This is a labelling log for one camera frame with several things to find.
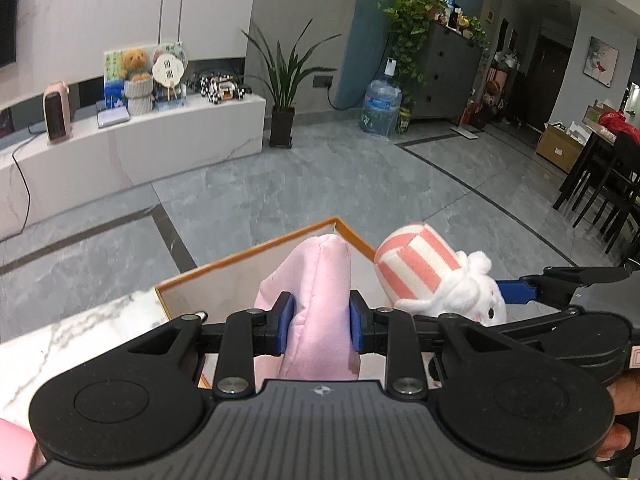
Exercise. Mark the framed wall picture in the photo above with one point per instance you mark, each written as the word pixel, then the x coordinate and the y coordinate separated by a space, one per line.
pixel 600 62

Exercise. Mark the striped hat panda plush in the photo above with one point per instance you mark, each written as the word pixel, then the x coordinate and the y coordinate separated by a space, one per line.
pixel 422 275

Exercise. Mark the cardboard box on floor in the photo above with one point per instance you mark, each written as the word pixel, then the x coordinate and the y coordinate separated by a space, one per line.
pixel 559 148

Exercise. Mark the pink wallet case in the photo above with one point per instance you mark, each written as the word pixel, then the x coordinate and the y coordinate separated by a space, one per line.
pixel 20 455

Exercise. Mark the white marble tv bench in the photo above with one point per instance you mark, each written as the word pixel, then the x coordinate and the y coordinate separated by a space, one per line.
pixel 40 180

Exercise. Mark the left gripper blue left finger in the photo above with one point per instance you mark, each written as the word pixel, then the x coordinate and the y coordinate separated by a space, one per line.
pixel 270 327

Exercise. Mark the grey tablet notebook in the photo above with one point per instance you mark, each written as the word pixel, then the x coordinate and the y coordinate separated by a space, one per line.
pixel 112 117

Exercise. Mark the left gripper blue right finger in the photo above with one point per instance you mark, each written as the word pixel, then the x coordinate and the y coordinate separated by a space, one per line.
pixel 368 327

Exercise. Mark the black white cow toys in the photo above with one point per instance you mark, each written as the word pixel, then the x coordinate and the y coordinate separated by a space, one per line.
pixel 219 88

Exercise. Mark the orange storage box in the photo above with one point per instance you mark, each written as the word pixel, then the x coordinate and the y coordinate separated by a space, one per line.
pixel 223 287

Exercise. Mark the pink fabric pouch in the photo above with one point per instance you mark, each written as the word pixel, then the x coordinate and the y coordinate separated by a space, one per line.
pixel 318 273

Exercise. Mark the pink space heater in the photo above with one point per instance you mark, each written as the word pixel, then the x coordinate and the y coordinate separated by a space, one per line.
pixel 56 112

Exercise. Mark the green trailing plant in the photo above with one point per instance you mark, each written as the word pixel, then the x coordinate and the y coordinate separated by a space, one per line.
pixel 411 22

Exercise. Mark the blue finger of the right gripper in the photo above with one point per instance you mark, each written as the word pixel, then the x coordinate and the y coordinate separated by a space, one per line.
pixel 517 291

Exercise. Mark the brown teddy bear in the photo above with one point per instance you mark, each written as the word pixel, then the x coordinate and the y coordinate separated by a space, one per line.
pixel 134 65

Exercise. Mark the blue water jug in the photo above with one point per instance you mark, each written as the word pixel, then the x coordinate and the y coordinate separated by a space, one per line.
pixel 380 108

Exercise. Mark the round paper fan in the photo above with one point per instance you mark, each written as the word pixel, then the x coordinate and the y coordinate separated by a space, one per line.
pixel 168 71

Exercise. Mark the dark grey cabinet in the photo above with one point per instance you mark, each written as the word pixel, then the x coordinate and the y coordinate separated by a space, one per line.
pixel 449 63

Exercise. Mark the potted long leaf plant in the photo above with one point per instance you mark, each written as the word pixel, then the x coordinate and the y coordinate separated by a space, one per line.
pixel 284 75

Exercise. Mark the person's right hand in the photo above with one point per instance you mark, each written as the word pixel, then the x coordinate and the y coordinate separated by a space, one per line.
pixel 625 393

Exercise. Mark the black dining chairs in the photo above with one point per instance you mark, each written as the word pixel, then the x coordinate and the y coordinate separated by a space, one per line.
pixel 612 171

